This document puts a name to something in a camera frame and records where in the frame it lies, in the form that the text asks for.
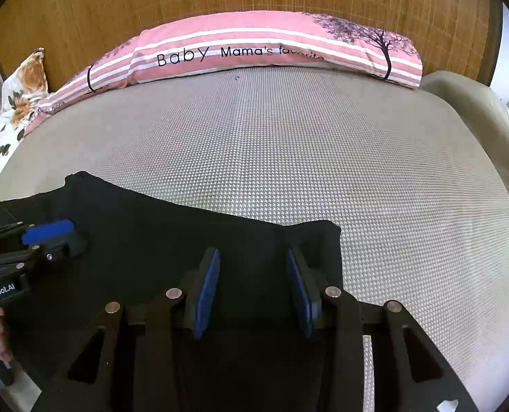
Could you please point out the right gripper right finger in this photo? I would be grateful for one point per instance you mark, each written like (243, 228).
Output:
(367, 353)

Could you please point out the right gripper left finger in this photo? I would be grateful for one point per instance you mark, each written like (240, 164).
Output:
(128, 358)

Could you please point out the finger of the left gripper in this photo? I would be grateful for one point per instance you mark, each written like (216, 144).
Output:
(1, 231)
(45, 232)

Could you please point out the black denim pants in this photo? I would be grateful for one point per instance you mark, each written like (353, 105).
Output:
(252, 356)

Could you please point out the beige woven bed mat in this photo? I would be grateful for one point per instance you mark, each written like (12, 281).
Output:
(423, 212)

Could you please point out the floral orange white pillow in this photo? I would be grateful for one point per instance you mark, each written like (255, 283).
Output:
(20, 94)

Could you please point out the wooden bamboo headboard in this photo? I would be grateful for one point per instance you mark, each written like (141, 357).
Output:
(460, 36)

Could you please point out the beige blanket beside bed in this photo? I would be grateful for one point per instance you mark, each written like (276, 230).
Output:
(480, 110)

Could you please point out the pink striped Baby pillow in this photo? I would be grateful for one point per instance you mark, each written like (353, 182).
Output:
(231, 40)

